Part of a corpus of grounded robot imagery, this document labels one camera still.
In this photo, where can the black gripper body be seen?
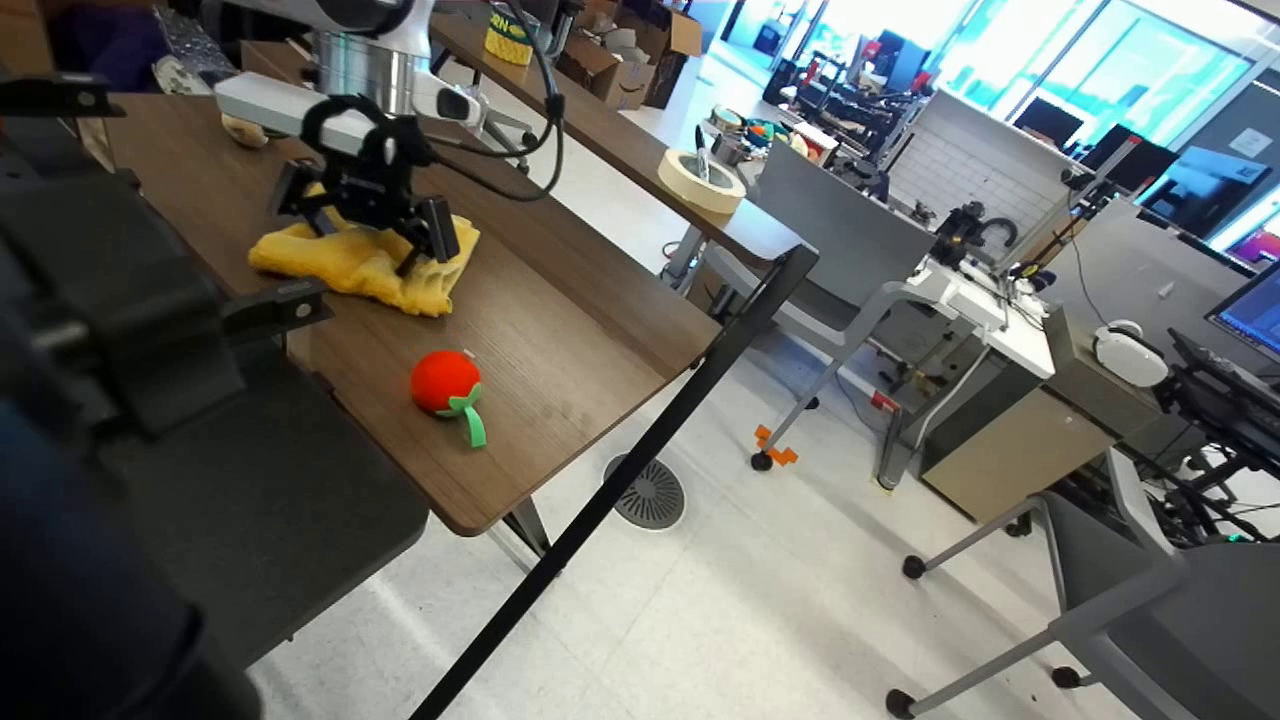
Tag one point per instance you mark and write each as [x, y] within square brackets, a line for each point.
[364, 154]

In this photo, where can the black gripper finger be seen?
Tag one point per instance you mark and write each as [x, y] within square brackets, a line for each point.
[301, 192]
[433, 229]

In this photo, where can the yellow terry towel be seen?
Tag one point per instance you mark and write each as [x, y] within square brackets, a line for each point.
[361, 272]

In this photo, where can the red toy pepper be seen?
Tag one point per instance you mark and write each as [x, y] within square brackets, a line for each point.
[440, 383]

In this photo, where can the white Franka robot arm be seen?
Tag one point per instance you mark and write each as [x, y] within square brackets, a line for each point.
[373, 65]

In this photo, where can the yellow green labelled tub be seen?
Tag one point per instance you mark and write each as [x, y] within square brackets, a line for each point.
[506, 40]

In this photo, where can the long wooden side table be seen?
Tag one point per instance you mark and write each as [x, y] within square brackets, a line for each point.
[627, 134]

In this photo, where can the cardboard box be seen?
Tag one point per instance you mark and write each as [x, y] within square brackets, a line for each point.
[623, 57]

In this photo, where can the beige masking tape roll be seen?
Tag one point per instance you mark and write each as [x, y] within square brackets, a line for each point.
[694, 202]

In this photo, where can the black slanted table leg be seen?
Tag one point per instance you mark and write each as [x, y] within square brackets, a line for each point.
[623, 484]

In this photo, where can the grey partition panel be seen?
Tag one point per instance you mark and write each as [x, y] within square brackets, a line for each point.
[840, 224]

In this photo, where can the grey rolling stand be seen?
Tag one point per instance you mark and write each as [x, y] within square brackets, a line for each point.
[846, 346]

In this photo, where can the black clamp device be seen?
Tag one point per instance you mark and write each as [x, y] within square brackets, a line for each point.
[967, 229]

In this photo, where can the white device on cart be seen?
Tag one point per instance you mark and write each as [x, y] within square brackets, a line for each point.
[975, 291]

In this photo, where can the grey cart beige panel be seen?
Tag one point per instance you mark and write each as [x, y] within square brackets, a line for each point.
[1012, 451]

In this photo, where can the white headset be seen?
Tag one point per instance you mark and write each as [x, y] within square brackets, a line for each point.
[1131, 352]

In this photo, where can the lit computer screen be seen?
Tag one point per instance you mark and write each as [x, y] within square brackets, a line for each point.
[1254, 308]

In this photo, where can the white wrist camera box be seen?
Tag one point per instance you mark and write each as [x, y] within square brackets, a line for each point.
[254, 101]

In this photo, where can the black blurred camera mount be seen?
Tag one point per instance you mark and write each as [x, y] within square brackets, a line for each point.
[134, 533]

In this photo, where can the blue wall screen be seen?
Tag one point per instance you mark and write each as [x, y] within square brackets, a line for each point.
[1202, 185]

